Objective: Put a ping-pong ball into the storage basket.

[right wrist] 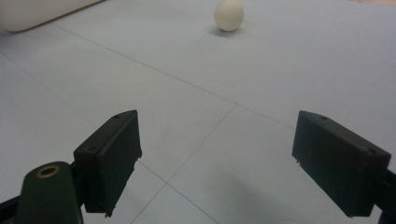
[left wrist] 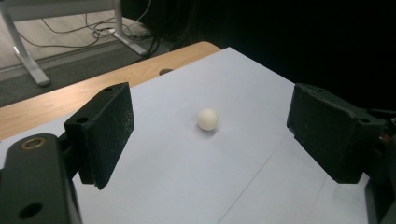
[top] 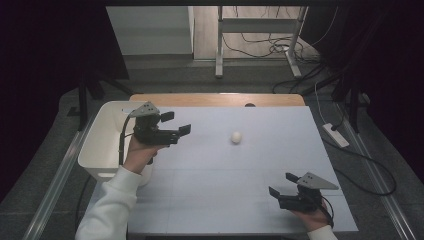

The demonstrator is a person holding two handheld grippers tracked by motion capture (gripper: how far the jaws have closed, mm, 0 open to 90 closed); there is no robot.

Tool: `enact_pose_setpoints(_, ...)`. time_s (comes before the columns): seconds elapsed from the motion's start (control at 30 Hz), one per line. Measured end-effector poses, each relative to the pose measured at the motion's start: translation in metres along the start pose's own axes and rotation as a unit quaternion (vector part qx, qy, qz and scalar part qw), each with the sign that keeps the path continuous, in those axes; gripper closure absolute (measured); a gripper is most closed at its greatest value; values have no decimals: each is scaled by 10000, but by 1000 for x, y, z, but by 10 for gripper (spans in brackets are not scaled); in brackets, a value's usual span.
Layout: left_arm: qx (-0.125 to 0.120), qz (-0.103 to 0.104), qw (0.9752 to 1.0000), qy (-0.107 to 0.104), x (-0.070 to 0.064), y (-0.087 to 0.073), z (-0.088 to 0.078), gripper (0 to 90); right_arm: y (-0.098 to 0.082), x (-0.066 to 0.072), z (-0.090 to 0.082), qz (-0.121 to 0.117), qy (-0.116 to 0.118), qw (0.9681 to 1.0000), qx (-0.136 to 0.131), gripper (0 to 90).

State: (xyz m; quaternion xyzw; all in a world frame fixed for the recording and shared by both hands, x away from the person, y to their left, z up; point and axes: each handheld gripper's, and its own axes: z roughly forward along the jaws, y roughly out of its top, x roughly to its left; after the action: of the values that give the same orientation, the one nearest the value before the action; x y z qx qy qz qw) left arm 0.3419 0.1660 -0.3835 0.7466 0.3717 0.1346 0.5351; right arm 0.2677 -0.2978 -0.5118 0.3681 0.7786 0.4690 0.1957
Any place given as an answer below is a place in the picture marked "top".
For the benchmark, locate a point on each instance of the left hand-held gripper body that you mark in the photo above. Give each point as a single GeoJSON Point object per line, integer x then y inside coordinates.
{"type": "Point", "coordinates": [150, 135]}

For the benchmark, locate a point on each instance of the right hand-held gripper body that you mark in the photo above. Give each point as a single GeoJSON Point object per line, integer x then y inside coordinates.
{"type": "Point", "coordinates": [305, 201]}

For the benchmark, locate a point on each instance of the white plastic bin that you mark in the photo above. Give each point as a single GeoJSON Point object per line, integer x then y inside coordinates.
{"type": "Point", "coordinates": [103, 140]}

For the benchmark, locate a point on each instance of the white egg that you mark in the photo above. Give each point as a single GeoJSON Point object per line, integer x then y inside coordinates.
{"type": "Point", "coordinates": [236, 137]}

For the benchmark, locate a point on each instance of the person's right hand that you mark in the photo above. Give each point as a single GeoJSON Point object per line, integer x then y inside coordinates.
{"type": "Point", "coordinates": [315, 220]}

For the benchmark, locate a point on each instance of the person's left hand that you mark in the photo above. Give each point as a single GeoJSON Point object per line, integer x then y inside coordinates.
{"type": "Point", "coordinates": [138, 156]}

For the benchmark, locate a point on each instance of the wooden table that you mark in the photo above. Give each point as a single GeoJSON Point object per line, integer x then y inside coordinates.
{"type": "Point", "coordinates": [200, 100]}

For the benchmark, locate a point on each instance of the white board sheet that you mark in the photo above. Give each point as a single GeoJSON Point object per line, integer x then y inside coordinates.
{"type": "Point", "coordinates": [216, 200]}

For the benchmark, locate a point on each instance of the white power strip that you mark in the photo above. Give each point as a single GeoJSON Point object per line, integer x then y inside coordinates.
{"type": "Point", "coordinates": [336, 135]}

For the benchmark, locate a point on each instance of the white cabinet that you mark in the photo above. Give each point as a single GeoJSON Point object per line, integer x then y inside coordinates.
{"type": "Point", "coordinates": [150, 30]}

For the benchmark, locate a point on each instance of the black camera stand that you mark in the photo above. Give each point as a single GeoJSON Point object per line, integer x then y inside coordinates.
{"type": "Point", "coordinates": [353, 100]}
{"type": "Point", "coordinates": [83, 100]}

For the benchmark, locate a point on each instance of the aluminium floor rail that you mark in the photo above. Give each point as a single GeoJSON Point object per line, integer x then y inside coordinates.
{"type": "Point", "coordinates": [56, 183]}
{"type": "Point", "coordinates": [380, 186]}

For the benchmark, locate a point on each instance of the grey metal desk frame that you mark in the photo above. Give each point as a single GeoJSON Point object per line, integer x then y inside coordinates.
{"type": "Point", "coordinates": [256, 25]}

